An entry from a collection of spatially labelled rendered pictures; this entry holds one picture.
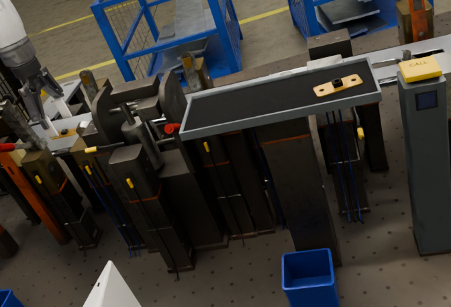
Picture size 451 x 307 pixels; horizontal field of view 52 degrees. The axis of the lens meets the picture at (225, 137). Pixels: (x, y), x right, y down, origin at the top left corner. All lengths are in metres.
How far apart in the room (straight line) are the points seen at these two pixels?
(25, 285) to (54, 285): 0.10
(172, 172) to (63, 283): 0.51
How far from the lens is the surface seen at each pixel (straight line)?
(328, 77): 0.90
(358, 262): 1.15
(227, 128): 0.84
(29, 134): 1.32
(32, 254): 1.63
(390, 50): 1.31
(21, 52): 1.35
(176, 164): 1.15
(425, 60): 0.90
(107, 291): 0.87
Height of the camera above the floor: 1.59
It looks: 32 degrees down
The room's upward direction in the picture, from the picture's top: 20 degrees counter-clockwise
